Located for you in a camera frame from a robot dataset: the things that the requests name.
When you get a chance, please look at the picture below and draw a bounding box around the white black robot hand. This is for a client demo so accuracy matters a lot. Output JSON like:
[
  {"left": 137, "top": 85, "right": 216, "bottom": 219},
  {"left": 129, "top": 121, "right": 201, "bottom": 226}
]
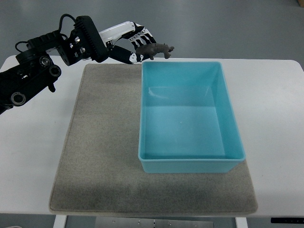
[{"left": 99, "top": 21, "right": 156, "bottom": 64}]

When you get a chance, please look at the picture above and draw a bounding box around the brown hippo toy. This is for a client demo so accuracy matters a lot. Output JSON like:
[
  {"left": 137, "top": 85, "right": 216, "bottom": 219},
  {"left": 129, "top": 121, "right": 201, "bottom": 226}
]
[{"left": 135, "top": 43, "right": 174, "bottom": 60}]

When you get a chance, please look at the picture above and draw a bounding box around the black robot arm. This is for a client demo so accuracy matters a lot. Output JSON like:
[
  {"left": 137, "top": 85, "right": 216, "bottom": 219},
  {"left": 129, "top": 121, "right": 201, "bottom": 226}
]
[{"left": 0, "top": 16, "right": 108, "bottom": 113}]

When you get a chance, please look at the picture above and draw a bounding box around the blue plastic box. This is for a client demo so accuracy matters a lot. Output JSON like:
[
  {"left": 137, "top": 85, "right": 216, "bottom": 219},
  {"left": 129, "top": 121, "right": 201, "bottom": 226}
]
[{"left": 138, "top": 61, "right": 246, "bottom": 173}]

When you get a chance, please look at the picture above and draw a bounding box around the grey felt mat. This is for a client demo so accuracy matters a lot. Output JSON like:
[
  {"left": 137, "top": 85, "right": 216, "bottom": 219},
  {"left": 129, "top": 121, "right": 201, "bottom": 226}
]
[{"left": 49, "top": 64, "right": 258, "bottom": 217}]

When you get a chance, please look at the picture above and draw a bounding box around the grey metal table crossbar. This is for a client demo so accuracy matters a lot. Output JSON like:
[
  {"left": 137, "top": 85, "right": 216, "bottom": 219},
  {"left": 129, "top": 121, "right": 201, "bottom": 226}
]
[{"left": 95, "top": 217, "right": 214, "bottom": 228}]

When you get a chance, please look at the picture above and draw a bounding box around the white left table leg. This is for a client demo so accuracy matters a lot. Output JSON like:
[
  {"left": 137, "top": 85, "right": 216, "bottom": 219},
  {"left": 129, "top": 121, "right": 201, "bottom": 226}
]
[{"left": 53, "top": 215, "right": 67, "bottom": 228}]

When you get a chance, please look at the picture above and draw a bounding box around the white table leg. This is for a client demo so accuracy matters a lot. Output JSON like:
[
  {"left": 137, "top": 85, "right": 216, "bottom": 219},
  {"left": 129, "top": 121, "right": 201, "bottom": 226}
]
[
  {"left": 235, "top": 217, "right": 248, "bottom": 228},
  {"left": 53, "top": 215, "right": 67, "bottom": 228}
]

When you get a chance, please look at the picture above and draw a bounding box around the white right table leg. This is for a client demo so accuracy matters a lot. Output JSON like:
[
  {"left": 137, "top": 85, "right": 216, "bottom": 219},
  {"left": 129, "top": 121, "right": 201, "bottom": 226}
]
[{"left": 235, "top": 217, "right": 248, "bottom": 228}]

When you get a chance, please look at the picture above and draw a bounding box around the black table control panel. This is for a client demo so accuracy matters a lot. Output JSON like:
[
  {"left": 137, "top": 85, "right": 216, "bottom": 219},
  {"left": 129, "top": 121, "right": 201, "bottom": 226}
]
[{"left": 271, "top": 217, "right": 304, "bottom": 224}]

